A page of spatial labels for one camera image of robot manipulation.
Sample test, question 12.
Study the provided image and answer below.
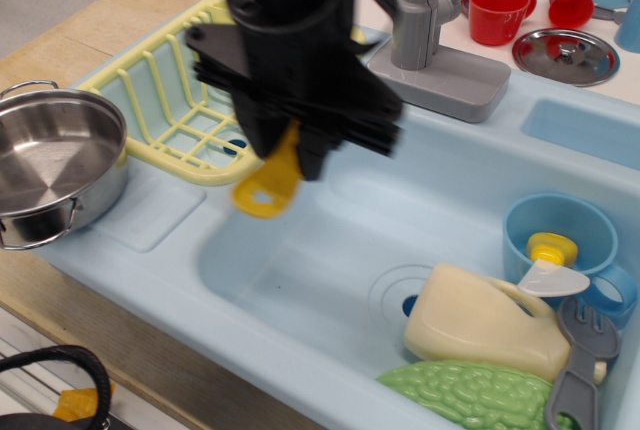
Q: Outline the yellow dish brush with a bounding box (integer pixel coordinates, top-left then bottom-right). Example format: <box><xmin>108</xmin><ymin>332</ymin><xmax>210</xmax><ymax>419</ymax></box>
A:
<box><xmin>231</xmin><ymin>122</ymin><xmax>302</xmax><ymax>219</ymax></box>

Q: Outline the light blue toy sink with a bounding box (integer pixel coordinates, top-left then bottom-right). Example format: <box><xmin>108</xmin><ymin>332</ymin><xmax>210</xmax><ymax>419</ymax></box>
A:
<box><xmin>40</xmin><ymin>71</ymin><xmax>639</xmax><ymax>429</ymax></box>

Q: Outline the teal cup at edge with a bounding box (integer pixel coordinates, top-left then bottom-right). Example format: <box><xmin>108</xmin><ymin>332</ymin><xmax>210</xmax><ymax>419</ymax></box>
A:
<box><xmin>614</xmin><ymin>0</ymin><xmax>640</xmax><ymax>53</ymax></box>

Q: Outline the teal utensil top right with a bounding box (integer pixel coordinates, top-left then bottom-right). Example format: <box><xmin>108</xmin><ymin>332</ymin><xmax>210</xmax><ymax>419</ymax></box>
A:
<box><xmin>592</xmin><ymin>0</ymin><xmax>632</xmax><ymax>25</ymax></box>

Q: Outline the green plastic vegetable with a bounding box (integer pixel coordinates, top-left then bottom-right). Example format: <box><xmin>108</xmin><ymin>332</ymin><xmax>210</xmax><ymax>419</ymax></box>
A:
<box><xmin>377</xmin><ymin>360</ymin><xmax>552</xmax><ymax>429</ymax></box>

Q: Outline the blue plastic cup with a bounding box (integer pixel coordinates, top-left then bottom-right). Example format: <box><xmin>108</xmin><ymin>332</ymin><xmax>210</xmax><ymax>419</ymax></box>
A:
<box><xmin>502</xmin><ymin>193</ymin><xmax>639</xmax><ymax>329</ymax></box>

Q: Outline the grey toy faucet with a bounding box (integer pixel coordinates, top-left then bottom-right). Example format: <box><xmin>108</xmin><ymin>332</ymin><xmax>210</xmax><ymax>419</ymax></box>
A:
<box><xmin>367</xmin><ymin>0</ymin><xmax>511</xmax><ymax>123</ymax></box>

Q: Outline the orange tape piece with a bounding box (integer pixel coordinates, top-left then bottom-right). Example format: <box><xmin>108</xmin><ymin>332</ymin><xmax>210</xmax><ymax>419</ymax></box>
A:
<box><xmin>52</xmin><ymin>388</ymin><xmax>99</xmax><ymax>422</ymax></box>

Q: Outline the black cable loop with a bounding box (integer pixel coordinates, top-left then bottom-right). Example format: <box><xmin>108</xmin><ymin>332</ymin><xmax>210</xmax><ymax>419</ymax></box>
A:
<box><xmin>0</xmin><ymin>343</ymin><xmax>112</xmax><ymax>430</ymax></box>

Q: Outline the yellow dish drying rack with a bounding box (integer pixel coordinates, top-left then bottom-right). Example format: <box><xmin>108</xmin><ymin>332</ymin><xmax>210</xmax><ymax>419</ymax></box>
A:
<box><xmin>76</xmin><ymin>0</ymin><xmax>381</xmax><ymax>187</ymax></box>

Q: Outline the cream plastic jug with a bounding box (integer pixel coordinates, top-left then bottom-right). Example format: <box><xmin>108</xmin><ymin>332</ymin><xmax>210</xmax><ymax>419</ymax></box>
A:
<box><xmin>403</xmin><ymin>263</ymin><xmax>609</xmax><ymax>385</ymax></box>

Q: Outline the yellow handled toy knife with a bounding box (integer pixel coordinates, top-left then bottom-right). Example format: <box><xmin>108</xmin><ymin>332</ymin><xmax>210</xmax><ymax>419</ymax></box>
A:
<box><xmin>518</xmin><ymin>232</ymin><xmax>591</xmax><ymax>298</ymax></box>

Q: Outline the grey plastic fork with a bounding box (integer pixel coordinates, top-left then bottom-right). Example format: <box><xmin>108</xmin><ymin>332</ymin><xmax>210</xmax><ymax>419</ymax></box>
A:
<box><xmin>544</xmin><ymin>298</ymin><xmax>621</xmax><ymax>429</ymax></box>

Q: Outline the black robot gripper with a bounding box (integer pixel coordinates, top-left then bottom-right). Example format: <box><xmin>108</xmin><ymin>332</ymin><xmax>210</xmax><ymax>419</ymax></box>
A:
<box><xmin>186</xmin><ymin>0</ymin><xmax>402</xmax><ymax>181</ymax></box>

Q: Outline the red cup right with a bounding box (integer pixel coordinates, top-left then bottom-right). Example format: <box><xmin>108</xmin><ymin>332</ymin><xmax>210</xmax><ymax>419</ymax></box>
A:
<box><xmin>548</xmin><ymin>0</ymin><xmax>595</xmax><ymax>29</ymax></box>

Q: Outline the steel pot with handles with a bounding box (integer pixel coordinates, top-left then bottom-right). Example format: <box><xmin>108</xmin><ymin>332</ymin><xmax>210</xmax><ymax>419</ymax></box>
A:
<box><xmin>1</xmin><ymin>80</ymin><xmax>129</xmax><ymax>250</ymax></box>

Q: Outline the red cup front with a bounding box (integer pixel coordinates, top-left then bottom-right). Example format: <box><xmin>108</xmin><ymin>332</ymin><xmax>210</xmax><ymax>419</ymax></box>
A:
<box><xmin>468</xmin><ymin>0</ymin><xmax>537</xmax><ymax>46</ymax></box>

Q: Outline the steel pot lid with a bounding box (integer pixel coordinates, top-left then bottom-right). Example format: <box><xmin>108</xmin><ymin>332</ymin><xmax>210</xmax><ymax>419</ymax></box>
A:
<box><xmin>512</xmin><ymin>28</ymin><xmax>620</xmax><ymax>87</ymax></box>

